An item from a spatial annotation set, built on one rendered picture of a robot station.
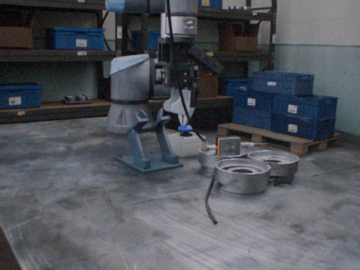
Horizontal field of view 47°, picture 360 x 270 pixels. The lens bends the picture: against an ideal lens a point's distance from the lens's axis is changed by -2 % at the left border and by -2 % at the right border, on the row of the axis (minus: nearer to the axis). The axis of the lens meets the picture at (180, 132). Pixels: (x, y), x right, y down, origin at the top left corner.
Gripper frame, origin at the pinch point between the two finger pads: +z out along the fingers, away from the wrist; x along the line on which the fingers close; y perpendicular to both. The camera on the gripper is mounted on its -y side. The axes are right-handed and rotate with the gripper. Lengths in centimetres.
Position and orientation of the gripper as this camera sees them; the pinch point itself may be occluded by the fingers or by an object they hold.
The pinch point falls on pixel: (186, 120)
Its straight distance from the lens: 103.7
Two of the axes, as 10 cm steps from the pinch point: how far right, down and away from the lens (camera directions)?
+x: 5.3, 1.8, -8.3
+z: -0.2, 9.8, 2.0
